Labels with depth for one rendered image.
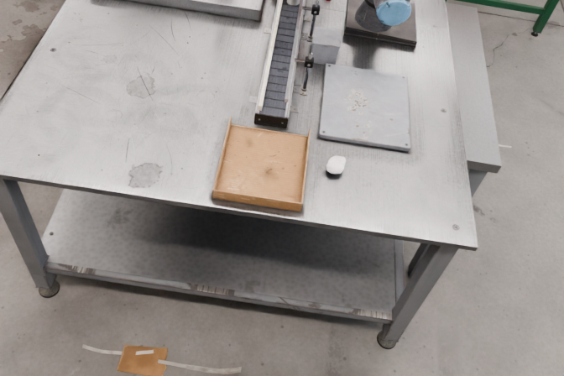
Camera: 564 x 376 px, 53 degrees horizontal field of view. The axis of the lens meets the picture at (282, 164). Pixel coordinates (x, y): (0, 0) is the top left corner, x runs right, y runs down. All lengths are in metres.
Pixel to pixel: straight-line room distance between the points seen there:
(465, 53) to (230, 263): 1.23
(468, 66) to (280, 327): 1.26
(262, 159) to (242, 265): 0.61
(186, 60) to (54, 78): 0.44
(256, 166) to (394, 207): 0.43
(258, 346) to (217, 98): 1.00
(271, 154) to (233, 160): 0.12
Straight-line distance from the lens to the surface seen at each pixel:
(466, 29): 2.50
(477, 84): 2.24
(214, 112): 1.89
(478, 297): 2.68
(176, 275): 2.22
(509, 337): 2.65
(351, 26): 2.26
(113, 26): 2.24
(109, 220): 2.38
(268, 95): 1.89
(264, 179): 1.71
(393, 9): 2.07
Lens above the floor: 2.17
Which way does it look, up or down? 50 degrees down
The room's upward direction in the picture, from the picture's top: 9 degrees clockwise
